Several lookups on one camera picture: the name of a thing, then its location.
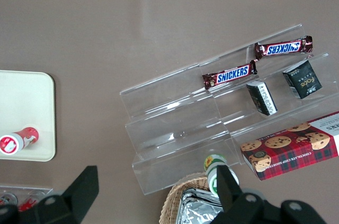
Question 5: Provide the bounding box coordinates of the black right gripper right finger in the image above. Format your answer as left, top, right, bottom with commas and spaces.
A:
211, 165, 327, 224

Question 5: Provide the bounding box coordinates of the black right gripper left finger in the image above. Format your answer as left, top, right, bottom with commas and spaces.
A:
0, 165, 100, 224

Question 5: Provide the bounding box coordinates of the woven wicker basket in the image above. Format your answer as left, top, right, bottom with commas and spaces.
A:
159, 173, 220, 224

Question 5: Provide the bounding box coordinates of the cream plastic tray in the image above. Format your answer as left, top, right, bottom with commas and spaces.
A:
0, 70, 56, 162

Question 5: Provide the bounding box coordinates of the green white sunflower bottle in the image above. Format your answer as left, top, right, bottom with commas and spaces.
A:
203, 154, 240, 198

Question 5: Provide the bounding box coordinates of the silver foil packet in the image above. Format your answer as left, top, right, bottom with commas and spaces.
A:
180, 188, 226, 224

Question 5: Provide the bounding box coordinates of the clear acrylic box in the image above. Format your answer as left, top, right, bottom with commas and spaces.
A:
0, 185, 53, 210

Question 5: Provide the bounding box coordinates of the red white drink bottle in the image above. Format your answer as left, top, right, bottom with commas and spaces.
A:
0, 126, 40, 155
0, 193, 18, 207
17, 194, 39, 211

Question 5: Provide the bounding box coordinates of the red plaid cookie box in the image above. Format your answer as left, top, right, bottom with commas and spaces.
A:
240, 111, 339, 182

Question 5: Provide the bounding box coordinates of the clear acrylic tiered stand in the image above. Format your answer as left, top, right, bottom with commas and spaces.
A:
119, 62, 240, 196
198, 24, 339, 166

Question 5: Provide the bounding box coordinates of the black box with white label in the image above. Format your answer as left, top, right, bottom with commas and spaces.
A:
246, 80, 278, 115

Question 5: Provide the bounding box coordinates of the Snickers chocolate bar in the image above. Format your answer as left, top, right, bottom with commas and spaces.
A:
201, 60, 258, 90
254, 35, 313, 61

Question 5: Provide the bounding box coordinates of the black box with gold print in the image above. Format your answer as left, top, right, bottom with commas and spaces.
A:
282, 59, 323, 100

